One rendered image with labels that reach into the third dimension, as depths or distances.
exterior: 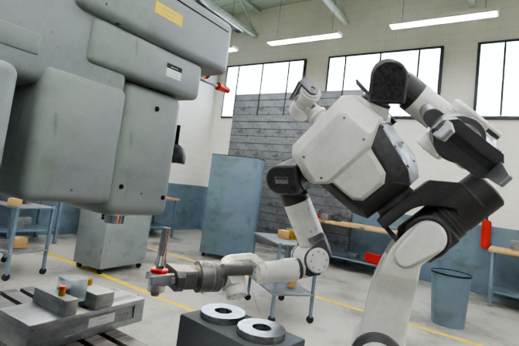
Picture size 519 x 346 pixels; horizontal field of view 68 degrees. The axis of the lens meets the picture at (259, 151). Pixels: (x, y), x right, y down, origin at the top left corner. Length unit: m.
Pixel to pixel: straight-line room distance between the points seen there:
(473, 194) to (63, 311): 1.08
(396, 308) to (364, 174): 0.36
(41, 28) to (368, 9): 9.09
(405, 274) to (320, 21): 9.23
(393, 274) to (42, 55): 0.94
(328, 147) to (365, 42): 8.34
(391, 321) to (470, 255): 7.07
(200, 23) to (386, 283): 0.85
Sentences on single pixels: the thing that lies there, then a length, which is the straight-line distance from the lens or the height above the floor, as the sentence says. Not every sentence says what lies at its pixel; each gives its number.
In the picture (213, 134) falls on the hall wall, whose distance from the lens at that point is 10.96.
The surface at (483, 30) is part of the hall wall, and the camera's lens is 8.87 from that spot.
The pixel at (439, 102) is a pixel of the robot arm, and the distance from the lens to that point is 1.12.
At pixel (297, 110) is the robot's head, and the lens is 1.18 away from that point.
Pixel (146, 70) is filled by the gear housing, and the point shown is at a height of 1.66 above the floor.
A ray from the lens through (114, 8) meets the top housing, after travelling 0.92.
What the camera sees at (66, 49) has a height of 1.64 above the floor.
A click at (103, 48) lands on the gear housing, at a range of 0.90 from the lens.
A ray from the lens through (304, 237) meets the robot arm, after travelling 1.26.
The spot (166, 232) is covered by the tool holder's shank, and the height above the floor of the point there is 1.26.
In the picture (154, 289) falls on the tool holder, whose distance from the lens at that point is 1.12.
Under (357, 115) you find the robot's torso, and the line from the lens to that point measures 1.06.
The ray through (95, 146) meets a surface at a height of 1.46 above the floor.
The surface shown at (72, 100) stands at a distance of 0.85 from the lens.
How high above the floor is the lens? 1.42
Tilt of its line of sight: 5 degrees up
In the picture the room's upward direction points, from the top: 7 degrees clockwise
